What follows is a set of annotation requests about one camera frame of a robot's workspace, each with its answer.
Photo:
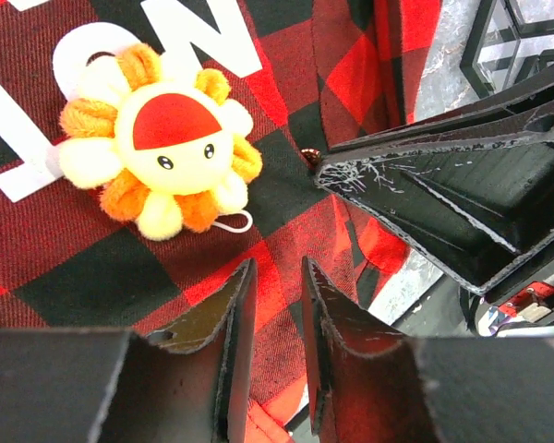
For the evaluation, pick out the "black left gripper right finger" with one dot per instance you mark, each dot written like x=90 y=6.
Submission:
x=362 y=378

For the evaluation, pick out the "black wire frame stand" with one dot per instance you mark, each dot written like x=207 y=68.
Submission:
x=509 y=41

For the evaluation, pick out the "red black plaid shirt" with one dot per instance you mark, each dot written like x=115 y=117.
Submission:
x=311 y=73

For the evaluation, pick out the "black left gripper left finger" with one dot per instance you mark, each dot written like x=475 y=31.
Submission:
x=189 y=380

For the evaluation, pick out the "yellow plush flower brooch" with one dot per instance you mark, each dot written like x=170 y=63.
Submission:
x=166 y=151

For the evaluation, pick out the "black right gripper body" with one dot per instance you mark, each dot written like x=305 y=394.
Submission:
x=526 y=310

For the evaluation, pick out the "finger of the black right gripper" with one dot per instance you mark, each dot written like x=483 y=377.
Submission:
x=477 y=202
x=520 y=98

